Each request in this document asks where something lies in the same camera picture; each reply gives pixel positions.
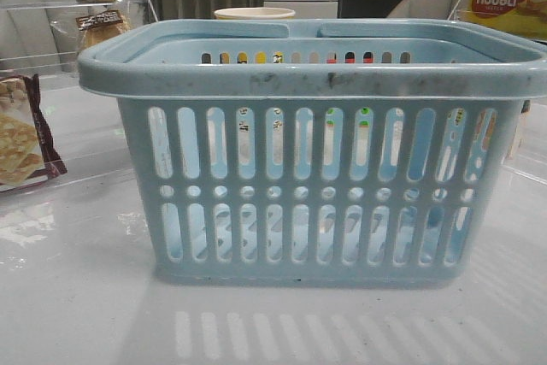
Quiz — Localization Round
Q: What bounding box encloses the clear acrylic right shelf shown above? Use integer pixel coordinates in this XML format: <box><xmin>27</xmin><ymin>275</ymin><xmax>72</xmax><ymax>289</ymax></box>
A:
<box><xmin>448</xmin><ymin>0</ymin><xmax>547</xmax><ymax>182</ymax></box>

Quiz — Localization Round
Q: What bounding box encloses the beige chair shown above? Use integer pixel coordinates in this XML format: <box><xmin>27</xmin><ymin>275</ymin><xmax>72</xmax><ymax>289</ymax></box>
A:
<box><xmin>387</xmin><ymin>0</ymin><xmax>468</xmax><ymax>20</ymax></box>

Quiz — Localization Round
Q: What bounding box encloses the maroon almond cracker packet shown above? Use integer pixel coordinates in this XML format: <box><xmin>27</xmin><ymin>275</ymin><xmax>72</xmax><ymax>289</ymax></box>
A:
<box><xmin>1</xmin><ymin>74</ymin><xmax>67</xmax><ymax>193</ymax></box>

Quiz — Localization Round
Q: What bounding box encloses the clear acrylic shelf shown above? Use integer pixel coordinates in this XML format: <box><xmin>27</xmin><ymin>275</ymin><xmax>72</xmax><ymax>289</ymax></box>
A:
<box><xmin>0</xmin><ymin>0</ymin><xmax>159</xmax><ymax>212</ymax></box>
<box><xmin>448</xmin><ymin>0</ymin><xmax>547</xmax><ymax>182</ymax></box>

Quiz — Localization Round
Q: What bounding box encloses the bread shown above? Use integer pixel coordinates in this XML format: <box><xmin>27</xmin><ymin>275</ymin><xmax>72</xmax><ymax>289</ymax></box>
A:
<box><xmin>50</xmin><ymin>0</ymin><xmax>132</xmax><ymax>52</ymax></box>

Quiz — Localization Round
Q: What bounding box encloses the light blue plastic basket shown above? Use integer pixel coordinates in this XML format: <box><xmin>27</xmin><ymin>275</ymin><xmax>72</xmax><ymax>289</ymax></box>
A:
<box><xmin>78</xmin><ymin>19</ymin><xmax>546</xmax><ymax>286</ymax></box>

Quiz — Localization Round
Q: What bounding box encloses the yellow popcorn paper cup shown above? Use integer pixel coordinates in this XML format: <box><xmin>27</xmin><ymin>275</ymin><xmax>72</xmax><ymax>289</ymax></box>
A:
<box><xmin>214</xmin><ymin>7</ymin><xmax>296</xmax><ymax>21</ymax></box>

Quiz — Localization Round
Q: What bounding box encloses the clear acrylic left shelf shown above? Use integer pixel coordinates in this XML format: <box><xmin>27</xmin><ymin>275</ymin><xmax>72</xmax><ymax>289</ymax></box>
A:
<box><xmin>0</xmin><ymin>0</ymin><xmax>159</xmax><ymax>212</ymax></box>

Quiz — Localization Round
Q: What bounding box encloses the green bottle behind basket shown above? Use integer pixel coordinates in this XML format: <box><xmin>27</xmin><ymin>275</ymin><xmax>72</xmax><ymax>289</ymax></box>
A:
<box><xmin>326</xmin><ymin>107</ymin><xmax>373</xmax><ymax>133</ymax></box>

